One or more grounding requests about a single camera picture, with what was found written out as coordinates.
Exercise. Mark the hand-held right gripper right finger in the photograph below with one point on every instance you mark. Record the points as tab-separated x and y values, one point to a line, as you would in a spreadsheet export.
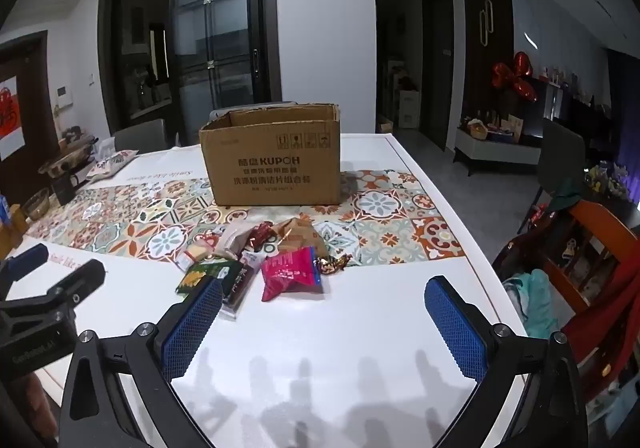
455	333

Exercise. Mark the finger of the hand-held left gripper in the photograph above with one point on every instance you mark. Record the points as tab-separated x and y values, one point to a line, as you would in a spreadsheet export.
75	278
27	260

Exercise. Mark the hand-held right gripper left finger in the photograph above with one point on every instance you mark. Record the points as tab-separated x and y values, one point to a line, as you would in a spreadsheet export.
192	328

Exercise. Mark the green snack packet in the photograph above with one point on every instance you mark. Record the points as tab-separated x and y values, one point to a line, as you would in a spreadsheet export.
205	273

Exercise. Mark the dark maroon snack packet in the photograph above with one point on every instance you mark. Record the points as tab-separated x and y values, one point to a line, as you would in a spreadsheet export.
239	290

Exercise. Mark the clear packet with yellow cake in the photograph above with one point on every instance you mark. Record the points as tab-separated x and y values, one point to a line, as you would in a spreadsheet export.
197	253

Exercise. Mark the pale white snack packet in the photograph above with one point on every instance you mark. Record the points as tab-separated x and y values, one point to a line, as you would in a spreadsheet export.
235	240

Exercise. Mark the pink snack packet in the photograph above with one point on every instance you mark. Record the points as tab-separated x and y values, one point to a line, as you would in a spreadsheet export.
290	273

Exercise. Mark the red candy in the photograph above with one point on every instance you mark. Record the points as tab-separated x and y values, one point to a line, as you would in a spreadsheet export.
260	233

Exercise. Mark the beige paper snack packet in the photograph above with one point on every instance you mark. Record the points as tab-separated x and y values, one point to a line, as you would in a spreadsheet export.
300	238

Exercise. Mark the person's left hand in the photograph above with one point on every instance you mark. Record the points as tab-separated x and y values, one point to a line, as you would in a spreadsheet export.
36	400

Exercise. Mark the glass bowl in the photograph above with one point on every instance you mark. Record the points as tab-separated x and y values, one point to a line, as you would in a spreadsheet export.
35	205

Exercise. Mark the black mug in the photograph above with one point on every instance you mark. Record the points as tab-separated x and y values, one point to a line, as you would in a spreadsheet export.
65	188

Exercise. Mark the teal cloth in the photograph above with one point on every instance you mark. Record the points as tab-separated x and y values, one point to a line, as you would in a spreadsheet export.
535	293

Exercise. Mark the white printed snack bag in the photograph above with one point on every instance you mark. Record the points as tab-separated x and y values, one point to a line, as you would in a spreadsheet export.
111	163

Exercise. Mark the brown gold wrapped candy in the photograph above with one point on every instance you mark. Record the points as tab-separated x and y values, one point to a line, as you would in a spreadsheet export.
332	264

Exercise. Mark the grey dining chair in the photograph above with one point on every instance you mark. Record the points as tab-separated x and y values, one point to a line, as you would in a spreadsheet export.
140	133

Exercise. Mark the orange wooden chair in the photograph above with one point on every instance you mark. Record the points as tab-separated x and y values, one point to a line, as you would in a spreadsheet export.
600	238

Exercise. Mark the white low cabinet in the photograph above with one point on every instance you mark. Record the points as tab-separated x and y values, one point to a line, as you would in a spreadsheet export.
495	148

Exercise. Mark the dark grey chair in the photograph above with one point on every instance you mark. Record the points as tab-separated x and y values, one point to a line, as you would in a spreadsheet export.
560	153

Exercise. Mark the small brown cardboard box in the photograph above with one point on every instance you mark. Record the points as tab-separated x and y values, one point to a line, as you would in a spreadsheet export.
385	123

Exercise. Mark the white storage box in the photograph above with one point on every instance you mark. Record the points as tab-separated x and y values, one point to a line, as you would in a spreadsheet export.
407	103

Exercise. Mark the black television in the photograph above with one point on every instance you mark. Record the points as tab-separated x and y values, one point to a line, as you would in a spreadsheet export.
547	100

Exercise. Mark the red heart balloons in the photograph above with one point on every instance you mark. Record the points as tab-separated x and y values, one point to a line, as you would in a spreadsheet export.
515	73

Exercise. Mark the dark wooden door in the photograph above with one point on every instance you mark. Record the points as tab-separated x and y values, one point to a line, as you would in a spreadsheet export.
437	63

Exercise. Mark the glass sliding door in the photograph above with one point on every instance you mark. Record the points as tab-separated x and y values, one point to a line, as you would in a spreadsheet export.
215	28

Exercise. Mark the red and white wall poster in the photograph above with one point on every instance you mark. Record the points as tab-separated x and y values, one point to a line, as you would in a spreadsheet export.
7	115

